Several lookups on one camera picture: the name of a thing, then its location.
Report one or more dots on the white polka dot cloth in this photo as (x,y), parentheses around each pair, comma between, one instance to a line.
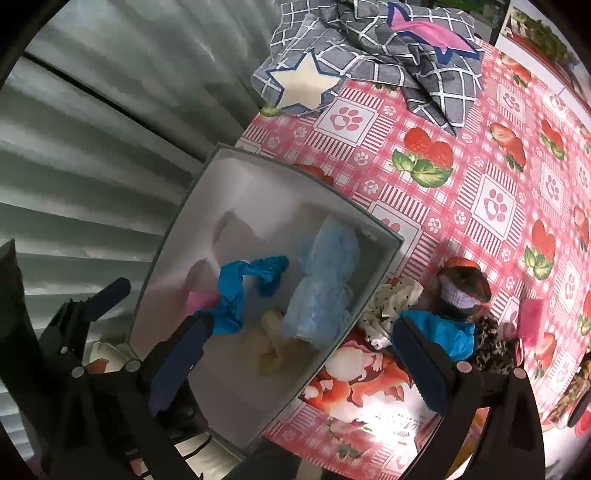
(386,306)

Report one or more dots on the pink soft item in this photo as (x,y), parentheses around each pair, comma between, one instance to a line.
(201,299)

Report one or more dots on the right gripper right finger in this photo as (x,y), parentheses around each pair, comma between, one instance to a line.
(511,444)

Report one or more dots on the red strawberry checkered tablecloth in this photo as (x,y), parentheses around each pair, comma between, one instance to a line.
(510,191)

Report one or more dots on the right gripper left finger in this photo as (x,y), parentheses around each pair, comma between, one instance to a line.
(107,418)

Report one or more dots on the leopard print scrunchie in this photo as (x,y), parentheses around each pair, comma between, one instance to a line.
(491,352)

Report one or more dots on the blue twisted cloth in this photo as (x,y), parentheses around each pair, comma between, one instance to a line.
(265,276)

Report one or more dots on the blue sequin cloth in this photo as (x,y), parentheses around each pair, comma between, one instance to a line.
(457,338)

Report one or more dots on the grey plaid star blanket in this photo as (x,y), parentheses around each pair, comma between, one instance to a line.
(430,54)

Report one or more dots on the cream soft cloth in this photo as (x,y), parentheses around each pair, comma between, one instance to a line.
(268,352)

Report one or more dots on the light blue fluffy cloth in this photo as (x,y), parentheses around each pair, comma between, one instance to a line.
(319,308)

